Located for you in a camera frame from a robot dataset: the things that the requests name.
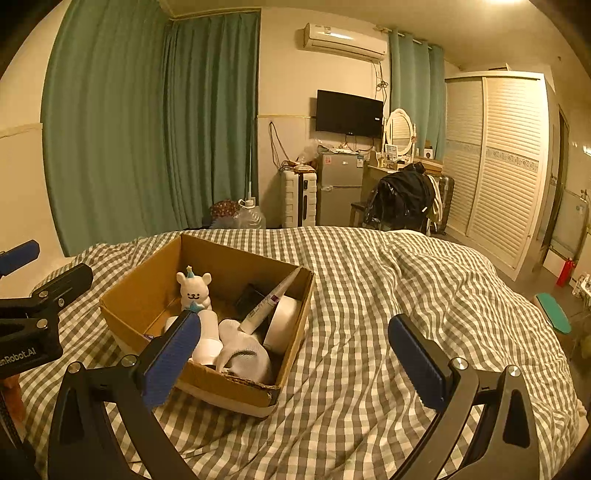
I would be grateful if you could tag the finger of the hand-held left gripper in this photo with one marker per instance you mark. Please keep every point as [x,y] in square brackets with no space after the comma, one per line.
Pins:
[18,256]
[64,281]

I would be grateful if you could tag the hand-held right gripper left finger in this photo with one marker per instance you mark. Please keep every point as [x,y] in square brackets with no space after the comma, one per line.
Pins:
[171,360]

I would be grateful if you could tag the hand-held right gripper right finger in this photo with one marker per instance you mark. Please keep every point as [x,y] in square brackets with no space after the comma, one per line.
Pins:
[415,364]

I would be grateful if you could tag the white plastic bottle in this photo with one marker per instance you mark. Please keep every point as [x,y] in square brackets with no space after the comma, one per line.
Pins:
[208,344]

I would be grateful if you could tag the white bear toy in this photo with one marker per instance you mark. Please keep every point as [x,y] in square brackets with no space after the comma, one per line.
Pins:
[194,290]

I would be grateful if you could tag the white sock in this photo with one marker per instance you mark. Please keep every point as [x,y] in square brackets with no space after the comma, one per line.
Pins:
[244,364]

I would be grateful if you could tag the brown cardboard box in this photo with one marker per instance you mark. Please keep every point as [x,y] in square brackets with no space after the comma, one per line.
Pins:
[138,286]

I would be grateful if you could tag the small black box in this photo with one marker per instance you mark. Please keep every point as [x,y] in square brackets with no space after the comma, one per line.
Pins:
[249,299]

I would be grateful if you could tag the white tube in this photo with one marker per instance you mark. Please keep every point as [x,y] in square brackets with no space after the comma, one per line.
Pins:
[268,304]

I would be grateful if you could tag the white round roll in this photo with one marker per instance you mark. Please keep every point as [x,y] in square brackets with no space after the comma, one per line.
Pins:
[286,323]

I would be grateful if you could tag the person's left forearm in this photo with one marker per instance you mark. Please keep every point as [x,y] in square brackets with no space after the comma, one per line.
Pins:
[13,394]

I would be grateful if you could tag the grey checked blanket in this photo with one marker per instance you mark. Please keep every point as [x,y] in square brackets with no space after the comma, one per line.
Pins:
[369,277]

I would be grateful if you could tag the teal flat pad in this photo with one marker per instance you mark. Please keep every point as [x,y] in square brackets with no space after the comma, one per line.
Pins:
[554,314]

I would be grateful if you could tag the dark patterned bag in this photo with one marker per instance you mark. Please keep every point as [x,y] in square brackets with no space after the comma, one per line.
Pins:
[221,210]

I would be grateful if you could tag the dark wooden chair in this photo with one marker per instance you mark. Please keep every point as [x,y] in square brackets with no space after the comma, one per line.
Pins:
[358,212]

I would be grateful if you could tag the silver suitcase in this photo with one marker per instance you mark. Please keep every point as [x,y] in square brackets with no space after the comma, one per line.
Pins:
[445,203]

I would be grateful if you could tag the clear water jug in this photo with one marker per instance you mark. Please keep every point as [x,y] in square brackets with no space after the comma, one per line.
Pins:
[251,217]

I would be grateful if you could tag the black jacket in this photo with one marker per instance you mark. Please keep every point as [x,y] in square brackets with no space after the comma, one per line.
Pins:
[399,198]

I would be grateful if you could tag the red fire extinguisher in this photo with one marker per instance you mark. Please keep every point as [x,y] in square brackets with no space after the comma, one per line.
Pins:
[565,272]

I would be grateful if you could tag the white toiletry rack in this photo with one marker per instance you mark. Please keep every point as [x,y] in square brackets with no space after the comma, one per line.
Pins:
[582,287]

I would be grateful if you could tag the grey small fridge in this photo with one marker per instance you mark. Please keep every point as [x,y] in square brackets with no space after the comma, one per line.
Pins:
[339,189]

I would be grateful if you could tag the cream dressing table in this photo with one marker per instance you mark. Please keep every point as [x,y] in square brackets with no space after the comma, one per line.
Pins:
[371,177]

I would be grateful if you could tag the white ribbed suitcase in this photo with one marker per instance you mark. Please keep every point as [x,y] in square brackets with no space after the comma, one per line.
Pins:
[295,198]

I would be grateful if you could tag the small white box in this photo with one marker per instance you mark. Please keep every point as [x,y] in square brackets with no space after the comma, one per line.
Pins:
[428,153]

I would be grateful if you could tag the white louvred wardrobe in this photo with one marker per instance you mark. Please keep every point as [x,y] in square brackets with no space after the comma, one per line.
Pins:
[503,170]

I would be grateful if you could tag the white oval mirror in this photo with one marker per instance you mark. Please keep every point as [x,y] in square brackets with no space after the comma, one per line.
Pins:
[399,131]

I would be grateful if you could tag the clear plastic bag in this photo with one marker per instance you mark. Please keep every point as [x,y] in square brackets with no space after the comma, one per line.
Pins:
[310,152]

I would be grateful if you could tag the narrow green curtain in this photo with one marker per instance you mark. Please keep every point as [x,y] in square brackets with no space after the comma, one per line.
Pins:
[415,78]

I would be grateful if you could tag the white air conditioner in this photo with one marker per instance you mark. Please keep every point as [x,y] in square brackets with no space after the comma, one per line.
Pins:
[344,42]

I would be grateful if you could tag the small photo frame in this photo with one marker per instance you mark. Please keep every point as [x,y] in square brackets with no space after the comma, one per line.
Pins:
[391,151]

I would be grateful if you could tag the black wall television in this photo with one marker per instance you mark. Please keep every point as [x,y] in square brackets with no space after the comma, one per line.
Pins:
[348,113]

